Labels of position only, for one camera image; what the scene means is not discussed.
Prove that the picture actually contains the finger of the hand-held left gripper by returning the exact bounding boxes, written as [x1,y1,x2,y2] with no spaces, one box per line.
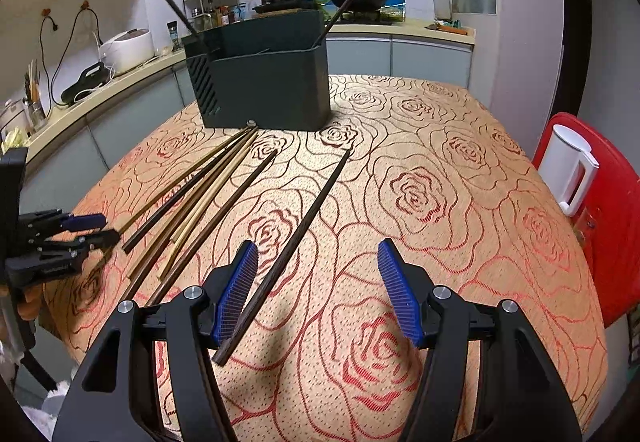
[20,210,107,235]
[30,229,121,257]

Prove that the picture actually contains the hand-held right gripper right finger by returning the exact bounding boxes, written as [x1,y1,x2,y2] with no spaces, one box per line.
[377,238,583,442]

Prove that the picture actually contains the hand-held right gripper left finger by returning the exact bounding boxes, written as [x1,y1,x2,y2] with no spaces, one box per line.
[52,239,261,442]

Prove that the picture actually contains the group of chopsticks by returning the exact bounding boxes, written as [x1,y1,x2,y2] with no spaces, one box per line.
[120,139,246,303]

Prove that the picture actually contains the dark wooden chopstick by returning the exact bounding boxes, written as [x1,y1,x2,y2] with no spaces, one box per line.
[149,149,279,307]
[212,149,352,366]
[320,0,372,45]
[159,0,202,38]
[121,129,253,253]

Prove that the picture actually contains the thin olive chopstick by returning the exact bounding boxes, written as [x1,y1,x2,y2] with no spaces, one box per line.
[102,121,257,243]

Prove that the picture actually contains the light bamboo chopstick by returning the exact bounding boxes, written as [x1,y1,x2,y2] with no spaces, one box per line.
[159,132,259,279]
[170,138,253,255]

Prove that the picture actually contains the dark green utensil holder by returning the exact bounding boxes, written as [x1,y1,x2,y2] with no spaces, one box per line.
[182,10,332,131]

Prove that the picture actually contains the rose print tablecloth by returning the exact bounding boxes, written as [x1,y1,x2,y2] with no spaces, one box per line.
[42,73,608,442]

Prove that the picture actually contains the countertop chopstick jar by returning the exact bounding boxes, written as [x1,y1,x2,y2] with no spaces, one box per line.
[24,60,49,133]

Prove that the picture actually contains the black handheld appliance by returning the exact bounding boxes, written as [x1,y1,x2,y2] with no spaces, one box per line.
[60,62,109,105]

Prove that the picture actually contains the white rice cooker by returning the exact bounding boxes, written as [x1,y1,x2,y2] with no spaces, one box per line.
[98,28,155,75]

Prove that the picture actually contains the white cup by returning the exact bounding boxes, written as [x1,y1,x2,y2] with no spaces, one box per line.
[537,124,600,217]

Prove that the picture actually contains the red plastic chair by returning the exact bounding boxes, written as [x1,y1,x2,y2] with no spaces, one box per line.
[531,113,640,329]

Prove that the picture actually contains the grey lower cabinets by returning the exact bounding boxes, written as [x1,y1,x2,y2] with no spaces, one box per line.
[20,34,473,203]

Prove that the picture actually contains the beige kitchen countertop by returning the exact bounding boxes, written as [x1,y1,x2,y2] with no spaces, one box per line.
[0,16,476,163]

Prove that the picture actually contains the black induction cooker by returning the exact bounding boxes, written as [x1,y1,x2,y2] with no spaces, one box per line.
[252,0,307,15]

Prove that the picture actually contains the white power cable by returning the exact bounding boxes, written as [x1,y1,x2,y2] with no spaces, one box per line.
[91,29,120,78]

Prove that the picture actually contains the black hanging cable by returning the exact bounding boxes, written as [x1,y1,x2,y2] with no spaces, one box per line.
[40,9,58,108]
[59,0,97,90]

